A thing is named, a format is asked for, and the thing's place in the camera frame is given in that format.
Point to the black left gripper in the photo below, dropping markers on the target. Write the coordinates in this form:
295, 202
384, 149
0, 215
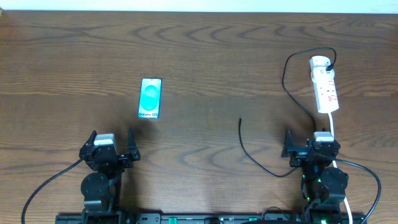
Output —
109, 156

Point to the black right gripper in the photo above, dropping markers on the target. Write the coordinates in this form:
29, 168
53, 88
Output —
300, 154

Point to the turquoise screen smartphone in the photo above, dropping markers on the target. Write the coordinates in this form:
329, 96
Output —
149, 101

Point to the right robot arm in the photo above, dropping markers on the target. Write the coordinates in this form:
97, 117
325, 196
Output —
323, 185

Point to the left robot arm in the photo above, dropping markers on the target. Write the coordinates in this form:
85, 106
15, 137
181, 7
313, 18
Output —
102, 188

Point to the white charger plug adapter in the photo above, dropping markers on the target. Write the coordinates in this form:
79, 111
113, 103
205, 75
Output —
320, 64

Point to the white power strip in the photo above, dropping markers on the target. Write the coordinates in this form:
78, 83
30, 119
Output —
325, 90

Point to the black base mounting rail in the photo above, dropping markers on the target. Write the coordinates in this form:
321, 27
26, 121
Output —
156, 218

